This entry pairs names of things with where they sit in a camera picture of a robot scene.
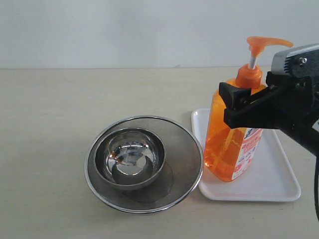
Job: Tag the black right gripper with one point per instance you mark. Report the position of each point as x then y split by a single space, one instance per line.
290 104

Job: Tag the orange dish soap pump bottle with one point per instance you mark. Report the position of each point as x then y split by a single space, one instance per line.
232 139

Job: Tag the small stainless steel bowl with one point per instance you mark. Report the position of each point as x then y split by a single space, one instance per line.
129 158

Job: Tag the white rectangular plastic tray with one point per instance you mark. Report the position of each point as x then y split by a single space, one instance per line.
270 177

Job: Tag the steel mesh strainer basket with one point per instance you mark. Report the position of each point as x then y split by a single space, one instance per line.
180 175

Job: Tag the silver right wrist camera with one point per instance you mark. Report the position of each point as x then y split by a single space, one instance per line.
299 62

